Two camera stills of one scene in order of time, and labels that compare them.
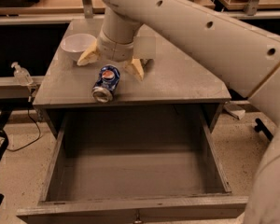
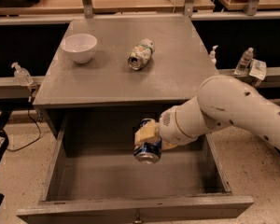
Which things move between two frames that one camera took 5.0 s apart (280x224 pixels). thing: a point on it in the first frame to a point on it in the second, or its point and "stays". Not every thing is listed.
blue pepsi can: [107, 79] to [148, 152]
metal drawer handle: [138, 218] stays
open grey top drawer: [134, 165] stays
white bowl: [74, 46] stays
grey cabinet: [171, 80] stays
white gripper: [115, 51] to [168, 129]
